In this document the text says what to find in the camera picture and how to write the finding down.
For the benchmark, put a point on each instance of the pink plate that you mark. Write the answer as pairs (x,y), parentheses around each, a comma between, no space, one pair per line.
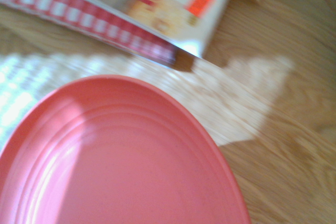
(126,169)

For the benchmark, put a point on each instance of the food recipe magazine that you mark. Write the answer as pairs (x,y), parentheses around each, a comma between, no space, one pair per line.
(170,11)

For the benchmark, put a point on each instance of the red white checked book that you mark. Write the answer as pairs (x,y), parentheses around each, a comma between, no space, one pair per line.
(78,16)

